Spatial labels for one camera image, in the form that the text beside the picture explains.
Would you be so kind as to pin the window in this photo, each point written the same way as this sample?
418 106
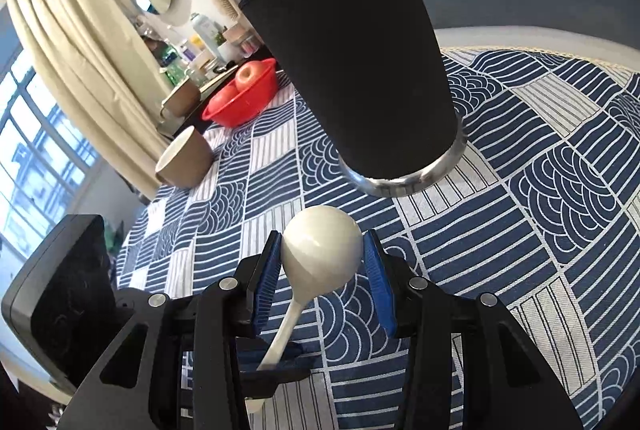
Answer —
30 170

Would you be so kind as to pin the brown ceramic mug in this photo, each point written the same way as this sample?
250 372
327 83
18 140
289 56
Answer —
187 162
182 100

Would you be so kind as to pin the small cream spoon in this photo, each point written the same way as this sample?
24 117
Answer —
320 250

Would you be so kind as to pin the purple labelled bottle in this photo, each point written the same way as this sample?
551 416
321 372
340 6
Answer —
189 52

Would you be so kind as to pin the cream curtain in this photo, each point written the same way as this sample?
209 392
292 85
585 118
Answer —
75 60

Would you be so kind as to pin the green bottle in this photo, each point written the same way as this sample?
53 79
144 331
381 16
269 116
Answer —
173 66

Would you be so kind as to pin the black utensil holder cup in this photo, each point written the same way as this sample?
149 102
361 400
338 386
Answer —
360 60

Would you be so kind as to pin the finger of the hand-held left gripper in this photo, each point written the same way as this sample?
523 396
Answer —
250 352
280 382

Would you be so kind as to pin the blue white patterned tablecloth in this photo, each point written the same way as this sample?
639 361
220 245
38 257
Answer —
525 210

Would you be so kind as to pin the small potted plant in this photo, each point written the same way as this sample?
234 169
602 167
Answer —
222 44

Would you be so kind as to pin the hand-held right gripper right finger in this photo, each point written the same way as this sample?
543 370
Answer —
380 280

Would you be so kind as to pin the pink jar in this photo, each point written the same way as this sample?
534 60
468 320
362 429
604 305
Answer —
245 44

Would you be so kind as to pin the red plastic basket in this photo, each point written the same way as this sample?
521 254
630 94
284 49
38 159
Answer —
240 107

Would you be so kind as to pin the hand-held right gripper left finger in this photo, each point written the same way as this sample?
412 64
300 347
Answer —
267 280

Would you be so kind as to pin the red apple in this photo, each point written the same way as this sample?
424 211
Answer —
224 97
250 77

